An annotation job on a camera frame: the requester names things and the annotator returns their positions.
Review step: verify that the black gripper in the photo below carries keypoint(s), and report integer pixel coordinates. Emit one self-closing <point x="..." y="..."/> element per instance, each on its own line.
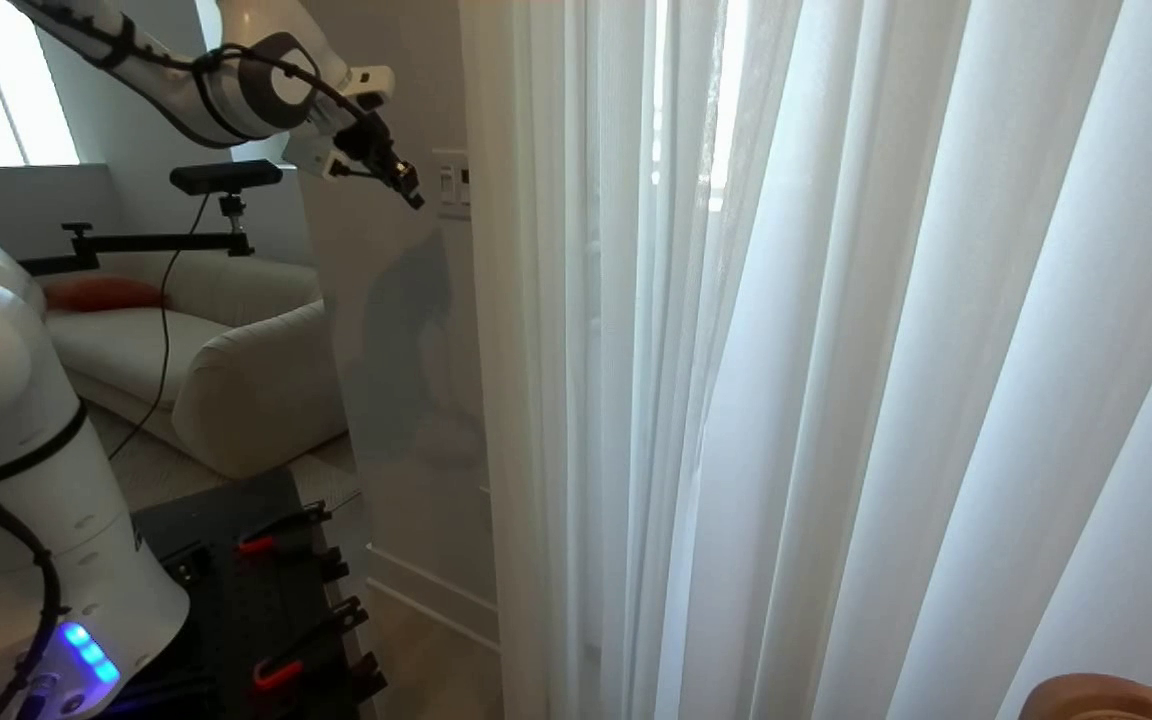
<point x="363" y="142"/>

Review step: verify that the black robot cart top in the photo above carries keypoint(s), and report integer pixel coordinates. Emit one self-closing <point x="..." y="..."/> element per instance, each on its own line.
<point x="236" y="602"/>

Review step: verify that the cream upholstered sofa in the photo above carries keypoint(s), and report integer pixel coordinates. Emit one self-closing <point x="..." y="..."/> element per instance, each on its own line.
<point x="251" y="382"/>

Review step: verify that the black camera boom stand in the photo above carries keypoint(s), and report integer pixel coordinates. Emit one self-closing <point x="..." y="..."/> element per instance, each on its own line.
<point x="148" y="244"/>

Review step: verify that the white vertical blind curtain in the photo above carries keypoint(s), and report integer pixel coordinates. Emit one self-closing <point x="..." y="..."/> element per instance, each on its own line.
<point x="870" y="372"/>

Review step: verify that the white wall switch plate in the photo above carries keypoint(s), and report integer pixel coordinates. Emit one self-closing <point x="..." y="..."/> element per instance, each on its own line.
<point x="454" y="182"/>

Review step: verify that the brown wooden furniture edge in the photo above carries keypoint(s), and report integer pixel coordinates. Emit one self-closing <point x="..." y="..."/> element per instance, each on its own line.
<point x="1109" y="699"/>

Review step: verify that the bright window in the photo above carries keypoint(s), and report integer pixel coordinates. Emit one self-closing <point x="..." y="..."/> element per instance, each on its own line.
<point x="11" y="80"/>

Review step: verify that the black stereo camera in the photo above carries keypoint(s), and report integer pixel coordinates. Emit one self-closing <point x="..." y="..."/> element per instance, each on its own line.
<point x="226" y="179"/>

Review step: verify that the red cushion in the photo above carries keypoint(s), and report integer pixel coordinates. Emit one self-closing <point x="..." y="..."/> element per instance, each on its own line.
<point x="100" y="295"/>

